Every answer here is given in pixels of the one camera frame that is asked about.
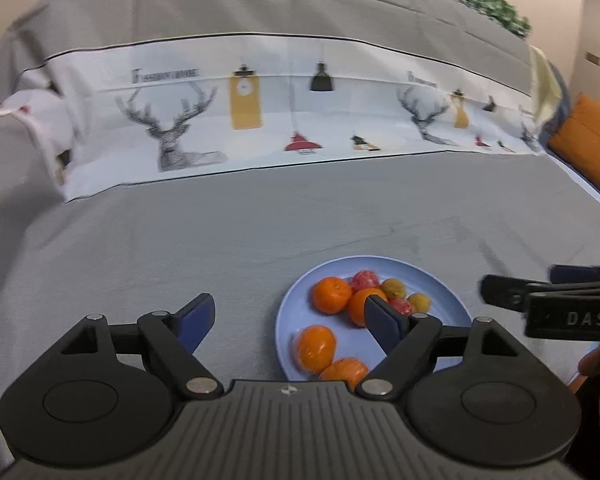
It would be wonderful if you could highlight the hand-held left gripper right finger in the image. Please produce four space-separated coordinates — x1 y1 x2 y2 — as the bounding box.
357 295 520 397

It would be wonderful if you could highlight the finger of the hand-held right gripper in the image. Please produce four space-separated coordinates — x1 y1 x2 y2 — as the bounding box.
481 274 533 310
550 265 600 285

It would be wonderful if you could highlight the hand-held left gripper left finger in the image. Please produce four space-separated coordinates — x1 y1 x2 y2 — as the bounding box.
60 293 224 397

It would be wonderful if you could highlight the round orange mandarin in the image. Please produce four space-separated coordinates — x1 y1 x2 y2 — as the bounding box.
348 287 389 328
312 277 352 315

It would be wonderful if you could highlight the light blue plate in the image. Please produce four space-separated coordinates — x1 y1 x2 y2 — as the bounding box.
274 256 474 382

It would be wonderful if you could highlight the plastic-wrapped orange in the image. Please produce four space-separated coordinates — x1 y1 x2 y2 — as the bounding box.
319 357 370 390
294 325 337 368

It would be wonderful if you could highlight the grey printed bed cover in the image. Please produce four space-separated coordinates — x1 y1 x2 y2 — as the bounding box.
0 0 600 480

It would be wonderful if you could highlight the orange pillow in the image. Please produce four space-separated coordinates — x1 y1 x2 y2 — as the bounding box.
547 92 600 211

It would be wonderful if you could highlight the cream cloth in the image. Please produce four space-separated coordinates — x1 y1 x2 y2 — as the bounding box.
529 45 557 132

